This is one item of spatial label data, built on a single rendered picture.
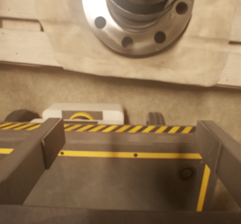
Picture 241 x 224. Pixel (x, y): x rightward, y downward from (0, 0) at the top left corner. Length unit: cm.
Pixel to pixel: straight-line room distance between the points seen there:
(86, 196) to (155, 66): 37
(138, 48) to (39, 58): 28
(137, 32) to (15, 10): 34
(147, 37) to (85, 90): 34
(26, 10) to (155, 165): 51
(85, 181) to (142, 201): 14
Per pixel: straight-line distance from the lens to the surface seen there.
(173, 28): 47
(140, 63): 49
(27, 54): 58
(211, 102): 75
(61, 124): 16
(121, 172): 42
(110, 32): 45
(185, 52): 50
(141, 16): 30
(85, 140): 39
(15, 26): 62
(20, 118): 68
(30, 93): 77
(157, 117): 58
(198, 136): 17
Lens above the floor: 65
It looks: 72 degrees down
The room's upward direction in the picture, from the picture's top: 174 degrees counter-clockwise
